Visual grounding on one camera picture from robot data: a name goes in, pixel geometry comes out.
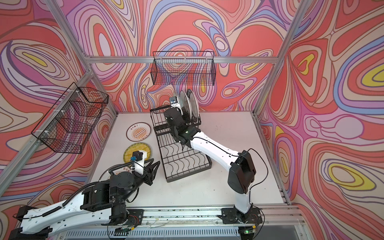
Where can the black wire basket wall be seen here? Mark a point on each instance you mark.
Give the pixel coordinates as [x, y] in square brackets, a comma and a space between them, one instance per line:
[183, 68]
[73, 123]

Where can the black wire basket back wall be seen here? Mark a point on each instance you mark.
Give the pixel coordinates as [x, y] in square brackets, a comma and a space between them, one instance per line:
[183, 68]

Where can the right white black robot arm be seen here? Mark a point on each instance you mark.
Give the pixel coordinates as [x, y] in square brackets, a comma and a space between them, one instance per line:
[240, 166]

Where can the black metal dish rack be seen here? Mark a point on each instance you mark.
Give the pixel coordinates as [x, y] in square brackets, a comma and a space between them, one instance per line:
[178, 162]

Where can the pale green flower plate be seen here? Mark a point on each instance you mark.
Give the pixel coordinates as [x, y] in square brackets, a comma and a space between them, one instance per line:
[181, 103]

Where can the large orange sunburst plate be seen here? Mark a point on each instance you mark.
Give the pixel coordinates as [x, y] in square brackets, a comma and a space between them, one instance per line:
[120, 170]

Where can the green rimmed white plate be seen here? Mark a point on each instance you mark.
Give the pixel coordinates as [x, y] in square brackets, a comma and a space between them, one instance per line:
[194, 106]

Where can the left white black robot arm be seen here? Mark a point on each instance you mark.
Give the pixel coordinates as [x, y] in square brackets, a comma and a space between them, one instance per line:
[97, 203]

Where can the black wire basket left wall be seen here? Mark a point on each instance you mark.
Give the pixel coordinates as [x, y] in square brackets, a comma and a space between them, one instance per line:
[73, 123]

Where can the small orange sunburst plate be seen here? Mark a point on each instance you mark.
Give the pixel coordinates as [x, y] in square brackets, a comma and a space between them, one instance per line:
[138, 132]

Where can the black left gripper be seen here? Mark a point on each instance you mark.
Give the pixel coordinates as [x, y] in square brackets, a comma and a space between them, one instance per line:
[148, 175]

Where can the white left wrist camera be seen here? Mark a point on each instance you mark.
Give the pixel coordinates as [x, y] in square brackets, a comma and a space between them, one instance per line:
[139, 157]

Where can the white plate with clover emblem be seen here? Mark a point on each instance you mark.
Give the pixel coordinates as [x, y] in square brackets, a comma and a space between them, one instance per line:
[186, 108]

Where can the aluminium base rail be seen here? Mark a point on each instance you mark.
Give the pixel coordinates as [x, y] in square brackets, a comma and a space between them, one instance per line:
[265, 222]

